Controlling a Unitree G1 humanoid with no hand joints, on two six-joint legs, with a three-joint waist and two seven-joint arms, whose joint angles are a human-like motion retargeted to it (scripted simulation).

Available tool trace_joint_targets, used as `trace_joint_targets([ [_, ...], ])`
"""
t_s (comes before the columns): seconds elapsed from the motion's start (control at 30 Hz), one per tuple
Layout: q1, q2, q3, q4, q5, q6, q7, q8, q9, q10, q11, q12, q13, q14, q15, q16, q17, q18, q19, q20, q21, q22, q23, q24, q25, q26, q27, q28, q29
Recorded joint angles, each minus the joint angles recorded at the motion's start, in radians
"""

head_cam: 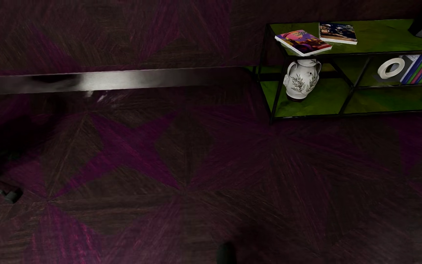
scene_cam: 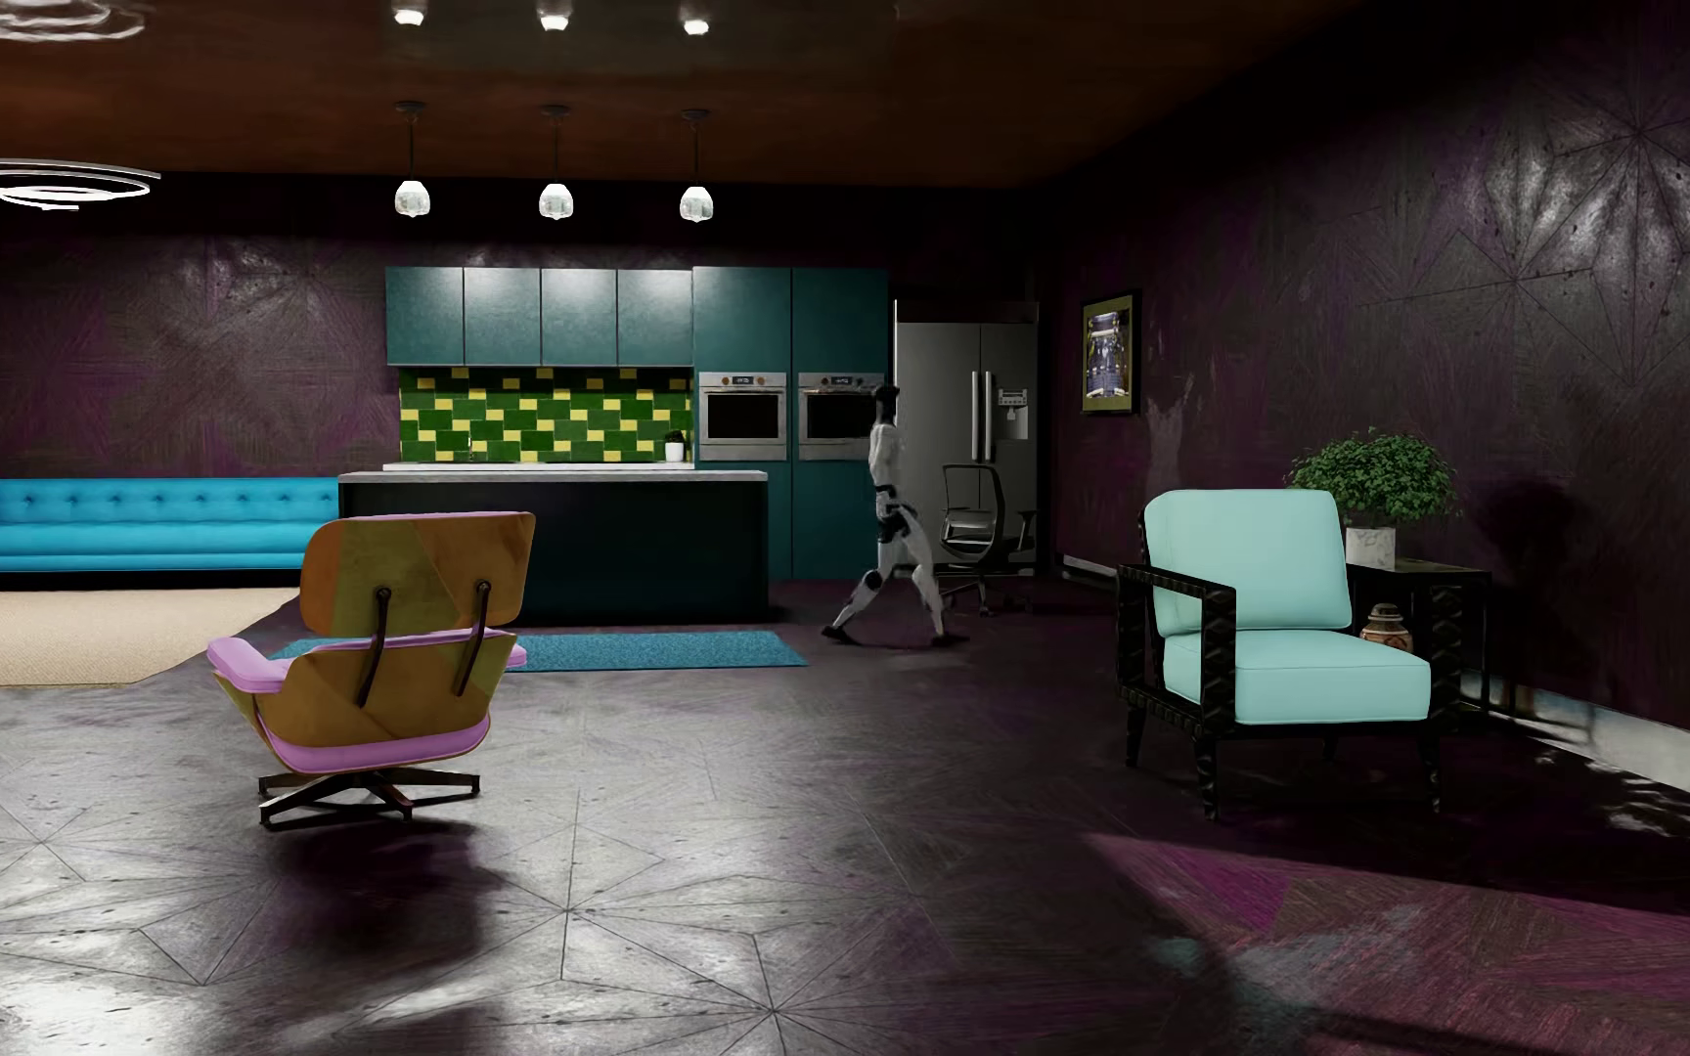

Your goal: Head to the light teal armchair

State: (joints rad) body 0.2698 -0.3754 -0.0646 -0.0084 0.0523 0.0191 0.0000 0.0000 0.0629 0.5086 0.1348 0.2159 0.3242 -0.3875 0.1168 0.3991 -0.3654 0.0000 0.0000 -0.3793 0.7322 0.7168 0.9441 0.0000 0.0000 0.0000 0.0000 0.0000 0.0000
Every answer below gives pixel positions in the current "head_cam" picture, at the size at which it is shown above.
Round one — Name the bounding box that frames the white ceramic vase with leaves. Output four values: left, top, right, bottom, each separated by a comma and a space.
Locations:
283, 59, 322, 101

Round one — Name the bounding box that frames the pink and purple book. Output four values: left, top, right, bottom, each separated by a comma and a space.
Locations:
275, 30, 333, 57

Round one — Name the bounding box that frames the dark blue book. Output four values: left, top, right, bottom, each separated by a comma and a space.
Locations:
319, 23, 358, 45

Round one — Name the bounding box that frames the green shelf with black frame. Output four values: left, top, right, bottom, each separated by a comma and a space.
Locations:
254, 18, 422, 123

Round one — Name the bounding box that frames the white ring sculpture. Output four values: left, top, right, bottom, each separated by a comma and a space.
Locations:
377, 57, 406, 80

